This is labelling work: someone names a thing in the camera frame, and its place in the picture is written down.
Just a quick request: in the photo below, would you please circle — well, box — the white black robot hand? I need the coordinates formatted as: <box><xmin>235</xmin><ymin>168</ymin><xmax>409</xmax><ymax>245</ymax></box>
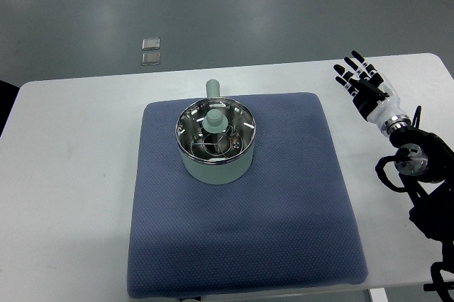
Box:
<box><xmin>333</xmin><ymin>50</ymin><xmax>410</xmax><ymax>137</ymax></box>

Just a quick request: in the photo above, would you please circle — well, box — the glass lid green knob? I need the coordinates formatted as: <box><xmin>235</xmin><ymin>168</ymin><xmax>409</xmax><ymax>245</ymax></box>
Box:
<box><xmin>175</xmin><ymin>97</ymin><xmax>256</xmax><ymax>165</ymax></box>

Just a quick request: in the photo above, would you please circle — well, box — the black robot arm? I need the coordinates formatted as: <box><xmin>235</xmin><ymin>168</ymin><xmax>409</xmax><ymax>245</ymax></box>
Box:
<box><xmin>375</xmin><ymin>106</ymin><xmax>453</xmax><ymax>301</ymax></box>

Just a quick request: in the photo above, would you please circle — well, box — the mint green pot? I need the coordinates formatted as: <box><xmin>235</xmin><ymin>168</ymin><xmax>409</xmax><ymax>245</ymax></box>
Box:
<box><xmin>179</xmin><ymin>79</ymin><xmax>254</xmax><ymax>185</ymax></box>

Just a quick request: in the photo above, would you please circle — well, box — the blue fabric mat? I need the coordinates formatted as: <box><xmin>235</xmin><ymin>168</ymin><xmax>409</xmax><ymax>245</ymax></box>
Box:
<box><xmin>127</xmin><ymin>93</ymin><xmax>368</xmax><ymax>298</ymax></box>

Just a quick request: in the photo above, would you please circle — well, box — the white table leg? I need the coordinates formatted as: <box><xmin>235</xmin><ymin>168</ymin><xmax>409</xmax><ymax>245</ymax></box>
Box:
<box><xmin>368</xmin><ymin>288</ymin><xmax>389</xmax><ymax>302</ymax></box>

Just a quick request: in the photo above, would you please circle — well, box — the upper metal floor plate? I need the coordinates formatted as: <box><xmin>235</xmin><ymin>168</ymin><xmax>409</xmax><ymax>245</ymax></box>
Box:
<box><xmin>141</xmin><ymin>38</ymin><xmax>160</xmax><ymax>50</ymax></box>

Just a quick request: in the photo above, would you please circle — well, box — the wire steaming rack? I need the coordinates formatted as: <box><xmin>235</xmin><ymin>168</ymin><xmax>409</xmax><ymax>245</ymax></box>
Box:
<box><xmin>189</xmin><ymin>125</ymin><xmax>243</xmax><ymax>160</ymax></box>

